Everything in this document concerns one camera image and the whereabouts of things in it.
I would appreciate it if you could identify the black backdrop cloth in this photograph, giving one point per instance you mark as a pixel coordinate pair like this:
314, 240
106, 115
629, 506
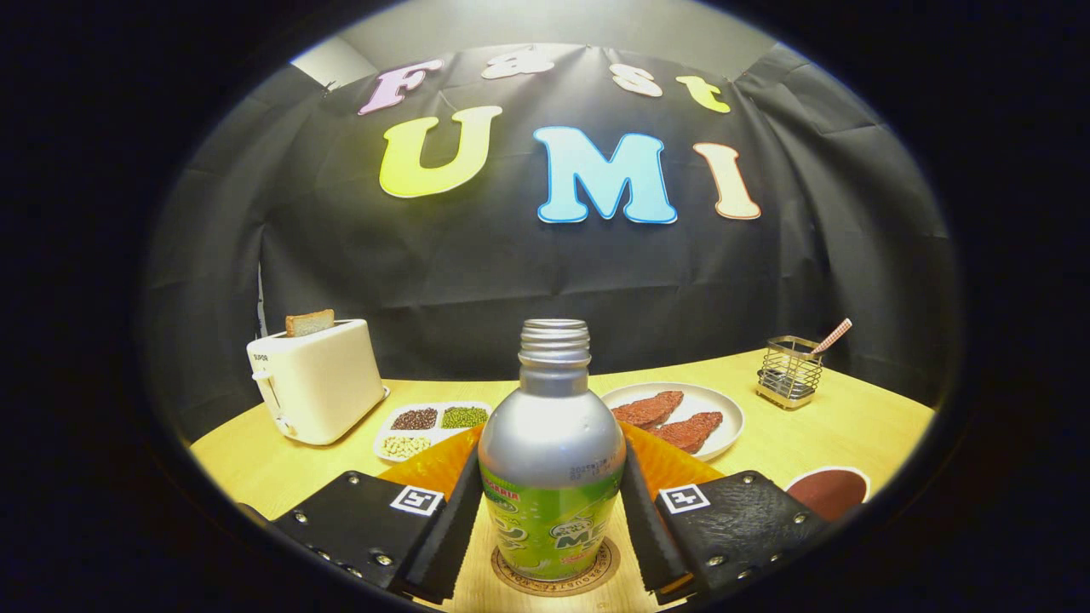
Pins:
511, 281

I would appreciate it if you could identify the cream toaster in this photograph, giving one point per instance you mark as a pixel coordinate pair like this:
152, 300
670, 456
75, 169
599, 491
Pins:
324, 383

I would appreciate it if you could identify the striped straw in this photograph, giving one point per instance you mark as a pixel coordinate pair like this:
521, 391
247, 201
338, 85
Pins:
833, 336

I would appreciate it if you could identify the white oval plate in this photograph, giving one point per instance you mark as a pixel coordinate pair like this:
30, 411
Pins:
719, 400

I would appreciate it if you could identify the wooden table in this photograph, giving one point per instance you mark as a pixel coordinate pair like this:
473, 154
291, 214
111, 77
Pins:
851, 426

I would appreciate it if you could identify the brown sausage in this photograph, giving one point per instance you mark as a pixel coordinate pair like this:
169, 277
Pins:
649, 409
690, 430

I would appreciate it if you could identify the toast bread slice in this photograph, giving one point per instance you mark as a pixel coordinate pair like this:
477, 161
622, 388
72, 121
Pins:
309, 323

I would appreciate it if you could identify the round cork coaster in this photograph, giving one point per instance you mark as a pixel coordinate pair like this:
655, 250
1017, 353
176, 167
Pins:
609, 566

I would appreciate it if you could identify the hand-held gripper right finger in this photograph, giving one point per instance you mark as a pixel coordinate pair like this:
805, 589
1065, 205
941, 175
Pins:
749, 528

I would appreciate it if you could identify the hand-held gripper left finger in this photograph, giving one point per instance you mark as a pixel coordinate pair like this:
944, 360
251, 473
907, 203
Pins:
358, 528

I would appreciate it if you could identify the white divided bean dish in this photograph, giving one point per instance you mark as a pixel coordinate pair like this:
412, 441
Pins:
426, 434

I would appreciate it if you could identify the silver green juice bottle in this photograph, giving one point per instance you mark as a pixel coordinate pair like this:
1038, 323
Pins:
549, 460

